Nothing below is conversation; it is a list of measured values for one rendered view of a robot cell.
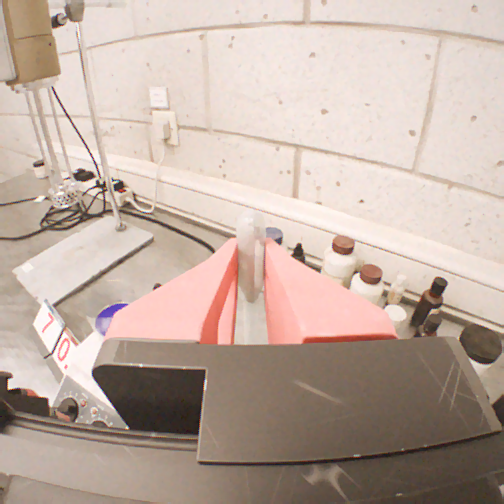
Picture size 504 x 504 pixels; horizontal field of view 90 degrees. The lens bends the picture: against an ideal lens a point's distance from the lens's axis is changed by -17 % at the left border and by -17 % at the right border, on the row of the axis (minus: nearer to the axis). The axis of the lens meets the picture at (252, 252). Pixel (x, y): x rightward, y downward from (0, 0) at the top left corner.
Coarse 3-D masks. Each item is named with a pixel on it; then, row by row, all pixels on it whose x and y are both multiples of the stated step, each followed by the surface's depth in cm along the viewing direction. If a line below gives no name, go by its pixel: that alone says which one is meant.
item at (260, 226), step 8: (248, 208) 11; (248, 216) 11; (256, 216) 11; (256, 224) 11; (264, 224) 11; (248, 232) 11; (256, 232) 11; (264, 232) 11; (248, 240) 11; (256, 240) 11; (264, 240) 11; (248, 248) 11; (256, 248) 11; (264, 248) 12; (248, 256) 11; (256, 256) 11; (264, 256) 12; (248, 264) 12; (256, 264) 12; (248, 272) 12; (256, 272) 12; (248, 280) 12; (256, 280) 12; (248, 288) 12; (256, 288) 12; (248, 296) 13; (256, 296) 13
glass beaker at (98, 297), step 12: (96, 288) 34; (108, 288) 35; (120, 288) 35; (132, 288) 33; (84, 300) 32; (96, 300) 34; (108, 300) 36; (120, 300) 36; (132, 300) 35; (84, 312) 30; (96, 312) 34; (96, 324) 30; (108, 324) 30
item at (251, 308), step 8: (248, 224) 11; (248, 304) 13; (256, 304) 13; (248, 312) 14; (256, 312) 14; (248, 320) 14; (256, 320) 14; (248, 328) 14; (256, 328) 15; (248, 336) 15; (256, 336) 15
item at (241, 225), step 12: (240, 216) 11; (252, 216) 11; (240, 228) 11; (252, 228) 11; (240, 240) 11; (252, 240) 11; (240, 252) 11; (252, 252) 11; (240, 264) 12; (252, 264) 12; (240, 276) 12; (252, 276) 12; (240, 288) 13; (252, 288) 12; (252, 300) 13
